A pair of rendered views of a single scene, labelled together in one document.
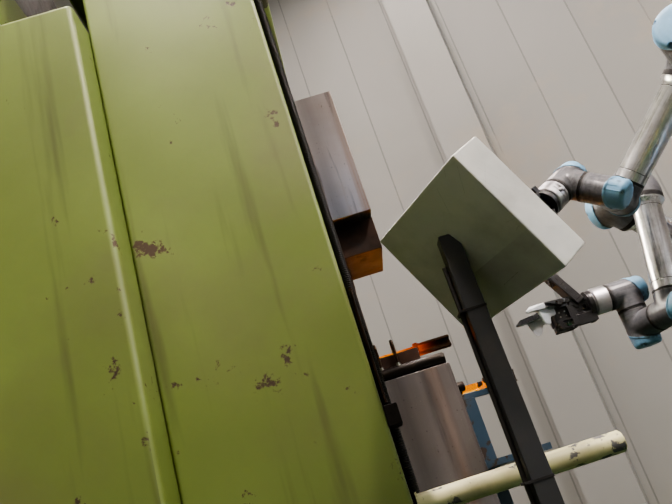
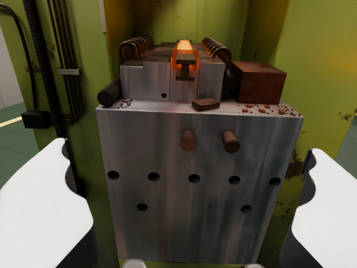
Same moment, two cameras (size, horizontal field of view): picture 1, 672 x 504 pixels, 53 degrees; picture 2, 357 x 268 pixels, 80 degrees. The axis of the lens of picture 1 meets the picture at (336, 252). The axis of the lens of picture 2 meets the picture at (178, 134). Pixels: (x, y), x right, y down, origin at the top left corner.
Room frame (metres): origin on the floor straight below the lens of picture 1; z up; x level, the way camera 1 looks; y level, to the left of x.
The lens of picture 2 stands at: (1.86, -0.54, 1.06)
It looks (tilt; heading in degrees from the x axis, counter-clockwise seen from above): 28 degrees down; 92
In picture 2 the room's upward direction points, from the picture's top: 2 degrees clockwise
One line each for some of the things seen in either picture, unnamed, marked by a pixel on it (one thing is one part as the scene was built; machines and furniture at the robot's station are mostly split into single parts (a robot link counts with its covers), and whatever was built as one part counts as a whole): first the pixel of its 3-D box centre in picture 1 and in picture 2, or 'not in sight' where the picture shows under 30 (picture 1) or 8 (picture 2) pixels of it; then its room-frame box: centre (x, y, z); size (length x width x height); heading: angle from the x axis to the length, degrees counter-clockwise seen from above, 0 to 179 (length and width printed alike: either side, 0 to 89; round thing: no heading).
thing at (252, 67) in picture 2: not in sight; (253, 81); (2.01, -0.05, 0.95); 0.12 x 0.09 x 0.07; 92
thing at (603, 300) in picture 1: (597, 301); not in sight; (1.87, -0.65, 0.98); 0.08 x 0.05 x 0.08; 2
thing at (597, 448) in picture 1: (520, 472); not in sight; (1.49, -0.22, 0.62); 0.44 x 0.05 x 0.05; 92
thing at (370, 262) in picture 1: (307, 266); not in sight; (1.82, 0.09, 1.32); 0.42 x 0.20 x 0.10; 92
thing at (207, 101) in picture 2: not in sight; (205, 104); (1.90, -0.15, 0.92); 0.04 x 0.03 x 0.01; 30
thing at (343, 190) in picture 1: (287, 198); not in sight; (1.87, 0.09, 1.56); 0.42 x 0.39 x 0.40; 92
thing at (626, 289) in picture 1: (624, 293); not in sight; (1.87, -0.72, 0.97); 0.11 x 0.08 x 0.09; 92
